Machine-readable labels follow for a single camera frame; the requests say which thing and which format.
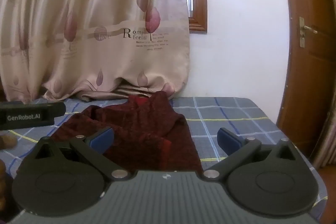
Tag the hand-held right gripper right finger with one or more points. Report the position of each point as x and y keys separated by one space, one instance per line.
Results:
x=227 y=140

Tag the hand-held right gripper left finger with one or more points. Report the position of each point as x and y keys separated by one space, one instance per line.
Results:
x=101 y=139

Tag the dark red knit garment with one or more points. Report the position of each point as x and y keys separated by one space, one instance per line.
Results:
x=147 y=129

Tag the person's left hand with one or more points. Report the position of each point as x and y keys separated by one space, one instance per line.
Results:
x=7 y=141

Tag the beige striped cloth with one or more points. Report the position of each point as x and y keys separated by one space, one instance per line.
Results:
x=328 y=134

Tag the beige leaf print curtain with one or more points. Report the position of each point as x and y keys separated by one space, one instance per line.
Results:
x=99 y=24

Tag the brown wooden door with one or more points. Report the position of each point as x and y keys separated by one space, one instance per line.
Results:
x=312 y=56

